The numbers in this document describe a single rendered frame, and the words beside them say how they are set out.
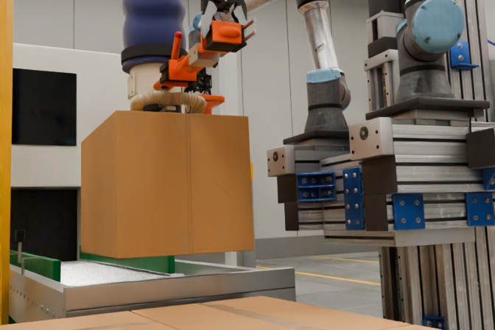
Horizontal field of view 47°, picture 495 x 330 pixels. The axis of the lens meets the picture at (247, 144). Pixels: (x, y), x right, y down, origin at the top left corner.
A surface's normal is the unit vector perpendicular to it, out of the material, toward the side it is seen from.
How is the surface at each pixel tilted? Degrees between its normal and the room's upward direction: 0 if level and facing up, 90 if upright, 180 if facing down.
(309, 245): 90
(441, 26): 98
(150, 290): 90
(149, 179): 89
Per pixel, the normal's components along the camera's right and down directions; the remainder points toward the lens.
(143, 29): -0.16, -0.31
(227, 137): 0.42, -0.14
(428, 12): -0.05, 0.00
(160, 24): 0.25, -0.40
